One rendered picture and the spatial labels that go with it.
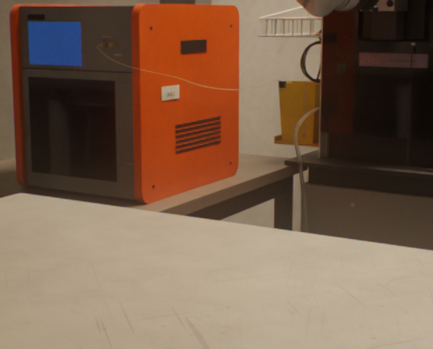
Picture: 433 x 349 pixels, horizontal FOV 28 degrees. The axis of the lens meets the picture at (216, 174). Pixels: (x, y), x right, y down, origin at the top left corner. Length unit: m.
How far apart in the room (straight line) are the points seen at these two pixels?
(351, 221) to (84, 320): 1.62
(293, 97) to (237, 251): 1.55
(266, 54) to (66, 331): 3.05
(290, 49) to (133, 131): 1.81
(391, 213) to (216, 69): 0.56
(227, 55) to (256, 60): 1.52
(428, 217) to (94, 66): 0.87
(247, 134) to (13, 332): 3.11
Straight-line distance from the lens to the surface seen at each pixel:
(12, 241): 0.85
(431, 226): 2.13
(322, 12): 1.73
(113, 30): 1.85
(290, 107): 2.33
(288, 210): 2.41
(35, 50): 1.99
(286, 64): 3.57
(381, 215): 2.17
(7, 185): 2.12
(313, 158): 2.28
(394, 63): 2.18
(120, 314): 0.64
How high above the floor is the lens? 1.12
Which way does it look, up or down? 11 degrees down
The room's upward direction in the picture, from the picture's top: straight up
